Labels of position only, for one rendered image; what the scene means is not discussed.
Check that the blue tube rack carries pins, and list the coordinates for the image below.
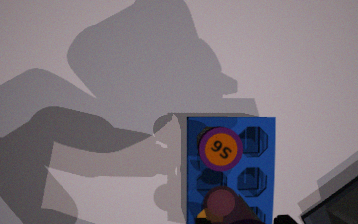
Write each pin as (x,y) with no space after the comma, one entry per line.
(260,142)

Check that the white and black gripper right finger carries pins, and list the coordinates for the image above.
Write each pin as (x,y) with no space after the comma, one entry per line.
(284,219)

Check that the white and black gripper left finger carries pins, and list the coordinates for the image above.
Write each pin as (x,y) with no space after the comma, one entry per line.
(203,221)

